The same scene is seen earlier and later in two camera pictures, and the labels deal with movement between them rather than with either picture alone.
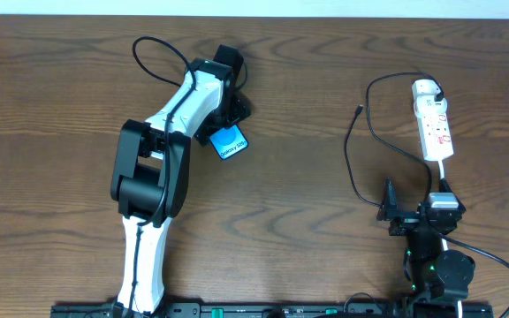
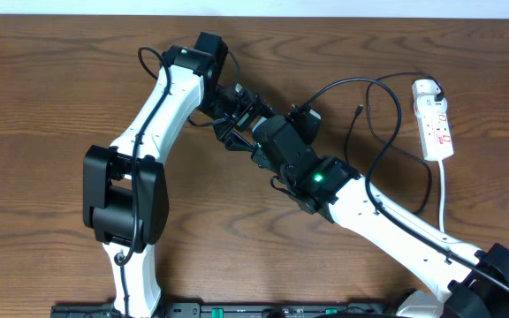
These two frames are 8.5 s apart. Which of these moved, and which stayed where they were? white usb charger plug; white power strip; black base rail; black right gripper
Moved: black right gripper
Stayed: white usb charger plug; black base rail; white power strip
